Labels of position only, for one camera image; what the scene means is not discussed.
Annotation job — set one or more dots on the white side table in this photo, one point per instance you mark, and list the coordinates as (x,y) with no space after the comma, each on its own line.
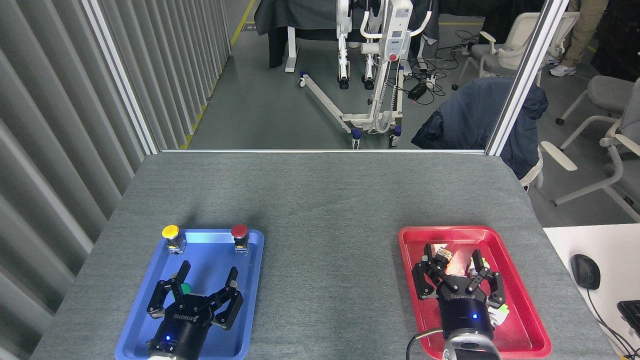
(590,240)

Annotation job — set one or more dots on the white hanging robot legs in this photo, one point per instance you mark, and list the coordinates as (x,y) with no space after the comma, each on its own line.
(343,30)

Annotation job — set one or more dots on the dark blue jacket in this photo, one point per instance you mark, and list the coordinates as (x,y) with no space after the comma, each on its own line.
(470,115)

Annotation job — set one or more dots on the black computer mouse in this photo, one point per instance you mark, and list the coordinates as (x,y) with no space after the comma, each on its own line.
(585,271)

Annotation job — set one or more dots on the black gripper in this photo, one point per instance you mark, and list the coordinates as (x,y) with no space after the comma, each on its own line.
(182,325)
(467,312)

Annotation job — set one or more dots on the white chair under jacket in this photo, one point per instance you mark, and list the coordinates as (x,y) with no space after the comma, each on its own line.
(533,175)

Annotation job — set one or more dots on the table with dark cloth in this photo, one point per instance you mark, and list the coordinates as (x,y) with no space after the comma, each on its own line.
(300,12)

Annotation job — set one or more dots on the red push button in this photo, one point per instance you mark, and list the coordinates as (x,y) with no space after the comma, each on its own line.
(239,230)

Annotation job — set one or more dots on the white and green switch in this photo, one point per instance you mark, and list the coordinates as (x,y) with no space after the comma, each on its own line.
(500,314)

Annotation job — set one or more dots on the black power adapter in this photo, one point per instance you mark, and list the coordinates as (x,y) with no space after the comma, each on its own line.
(417,91)

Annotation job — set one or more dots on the white office chair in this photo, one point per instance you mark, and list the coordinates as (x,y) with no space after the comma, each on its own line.
(515,50)

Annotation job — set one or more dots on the yellow push button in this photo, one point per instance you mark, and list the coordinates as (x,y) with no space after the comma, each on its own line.
(171,231)

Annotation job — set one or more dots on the red plastic tray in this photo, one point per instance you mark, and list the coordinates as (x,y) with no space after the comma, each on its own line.
(415,240)

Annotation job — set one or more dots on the white chair with grey seat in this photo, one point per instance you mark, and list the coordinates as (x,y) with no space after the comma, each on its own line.
(607,92)
(627,165)

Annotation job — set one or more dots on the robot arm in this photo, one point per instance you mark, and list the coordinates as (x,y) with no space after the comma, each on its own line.
(470,350)

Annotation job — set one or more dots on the blue plastic tray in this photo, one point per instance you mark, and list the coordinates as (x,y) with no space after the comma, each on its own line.
(210,260)

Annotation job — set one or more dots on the silver post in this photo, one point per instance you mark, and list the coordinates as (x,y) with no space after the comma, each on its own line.
(120,75)
(525,75)

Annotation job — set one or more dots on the green push button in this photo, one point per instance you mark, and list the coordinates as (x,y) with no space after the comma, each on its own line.
(186,288)

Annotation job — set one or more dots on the person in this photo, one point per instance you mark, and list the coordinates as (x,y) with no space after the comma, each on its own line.
(585,30)

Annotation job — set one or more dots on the white wheeled stand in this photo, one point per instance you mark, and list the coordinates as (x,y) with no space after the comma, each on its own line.
(395,30)

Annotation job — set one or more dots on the black keyboard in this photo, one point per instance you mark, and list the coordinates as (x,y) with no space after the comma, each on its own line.
(631,315)

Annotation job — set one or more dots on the black selector switch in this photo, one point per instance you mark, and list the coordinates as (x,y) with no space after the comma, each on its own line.
(444,255)

